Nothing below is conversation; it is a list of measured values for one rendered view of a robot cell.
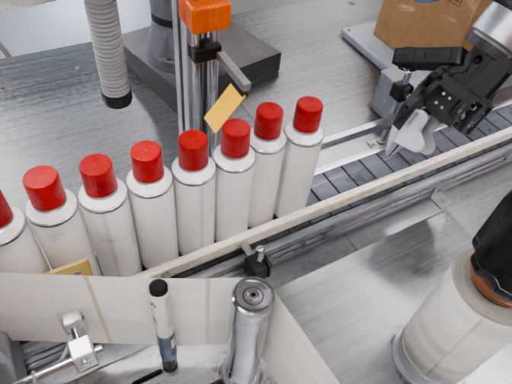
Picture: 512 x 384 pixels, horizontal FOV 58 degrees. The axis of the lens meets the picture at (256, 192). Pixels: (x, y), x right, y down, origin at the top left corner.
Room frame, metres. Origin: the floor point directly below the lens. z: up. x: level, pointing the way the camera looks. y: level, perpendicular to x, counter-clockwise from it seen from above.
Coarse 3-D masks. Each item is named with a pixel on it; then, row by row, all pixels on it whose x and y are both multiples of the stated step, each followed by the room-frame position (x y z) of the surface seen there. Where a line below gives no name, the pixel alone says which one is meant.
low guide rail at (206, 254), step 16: (480, 144) 0.62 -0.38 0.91; (432, 160) 0.57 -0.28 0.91; (448, 160) 0.58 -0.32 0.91; (400, 176) 0.52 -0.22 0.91; (416, 176) 0.54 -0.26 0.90; (352, 192) 0.47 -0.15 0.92; (368, 192) 0.48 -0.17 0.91; (304, 208) 0.43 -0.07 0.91; (320, 208) 0.43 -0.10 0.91; (336, 208) 0.45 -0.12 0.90; (272, 224) 0.39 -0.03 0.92; (288, 224) 0.40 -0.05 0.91; (224, 240) 0.36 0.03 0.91; (240, 240) 0.36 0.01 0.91; (256, 240) 0.37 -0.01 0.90; (192, 256) 0.32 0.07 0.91; (208, 256) 0.33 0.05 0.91; (144, 272) 0.29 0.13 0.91; (160, 272) 0.30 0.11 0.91; (176, 272) 0.31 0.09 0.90
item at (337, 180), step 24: (504, 120) 0.75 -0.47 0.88; (456, 144) 0.66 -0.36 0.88; (504, 144) 0.68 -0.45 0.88; (336, 168) 0.56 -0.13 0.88; (360, 168) 0.56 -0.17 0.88; (384, 168) 0.57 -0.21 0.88; (312, 192) 0.50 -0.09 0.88; (336, 192) 0.50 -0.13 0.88; (384, 192) 0.51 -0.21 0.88; (264, 240) 0.39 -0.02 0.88
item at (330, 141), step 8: (376, 120) 0.59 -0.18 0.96; (384, 120) 0.59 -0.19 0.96; (392, 120) 0.60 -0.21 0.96; (352, 128) 0.57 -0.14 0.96; (360, 128) 0.57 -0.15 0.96; (368, 128) 0.57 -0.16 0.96; (376, 128) 0.58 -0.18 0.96; (384, 128) 0.59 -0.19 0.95; (328, 136) 0.54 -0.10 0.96; (336, 136) 0.54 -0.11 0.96; (344, 136) 0.54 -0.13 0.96; (352, 136) 0.55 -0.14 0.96; (328, 144) 0.53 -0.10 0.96; (336, 144) 0.54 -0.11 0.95
